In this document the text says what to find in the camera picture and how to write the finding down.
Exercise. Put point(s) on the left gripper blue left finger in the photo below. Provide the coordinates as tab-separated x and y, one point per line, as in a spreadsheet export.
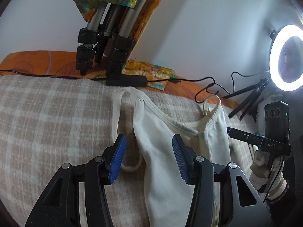
58	205

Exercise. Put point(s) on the orange bed sheet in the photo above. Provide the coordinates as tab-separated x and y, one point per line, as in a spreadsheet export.
64	64

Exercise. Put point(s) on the silver folded tripod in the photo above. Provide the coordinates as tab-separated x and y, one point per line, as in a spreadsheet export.
110	21

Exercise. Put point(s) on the grey gloved right hand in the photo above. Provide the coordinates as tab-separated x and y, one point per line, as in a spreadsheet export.
260	175

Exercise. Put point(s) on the pink plaid bed blanket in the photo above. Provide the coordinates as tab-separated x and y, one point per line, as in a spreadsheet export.
47	122

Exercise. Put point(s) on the white camisole top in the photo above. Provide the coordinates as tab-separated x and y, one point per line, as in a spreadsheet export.
168	198

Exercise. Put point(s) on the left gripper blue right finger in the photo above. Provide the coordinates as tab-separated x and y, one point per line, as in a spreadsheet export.
240	204

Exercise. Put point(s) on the small black tripod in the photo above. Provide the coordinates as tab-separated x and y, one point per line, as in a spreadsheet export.
248	103

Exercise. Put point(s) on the white ring light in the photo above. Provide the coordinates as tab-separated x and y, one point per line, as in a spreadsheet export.
285	58

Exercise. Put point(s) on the right forearm dark sleeve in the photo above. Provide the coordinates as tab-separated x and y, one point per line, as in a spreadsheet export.
285	207

